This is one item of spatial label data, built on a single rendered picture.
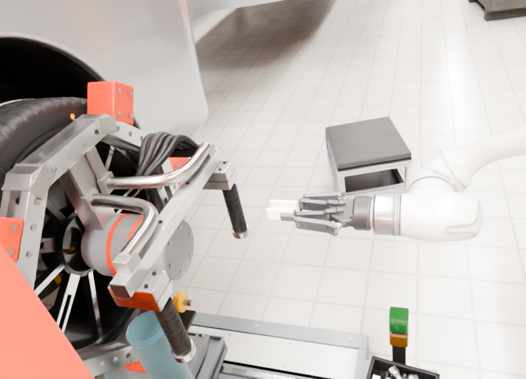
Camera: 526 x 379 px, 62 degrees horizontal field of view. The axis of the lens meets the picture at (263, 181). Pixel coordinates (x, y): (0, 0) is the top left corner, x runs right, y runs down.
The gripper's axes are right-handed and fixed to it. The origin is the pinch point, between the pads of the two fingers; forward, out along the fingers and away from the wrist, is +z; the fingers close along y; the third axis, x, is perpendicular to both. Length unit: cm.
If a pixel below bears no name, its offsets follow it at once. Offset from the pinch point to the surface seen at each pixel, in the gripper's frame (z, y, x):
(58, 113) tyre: 41, -10, 31
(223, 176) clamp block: 11.2, -2.6, 11.0
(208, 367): 36, -3, -68
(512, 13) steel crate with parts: -112, 399, -79
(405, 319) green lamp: -27.5, -13.4, -17.0
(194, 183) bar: 13.5, -10.8, 14.9
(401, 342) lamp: -26.9, -14.2, -24.1
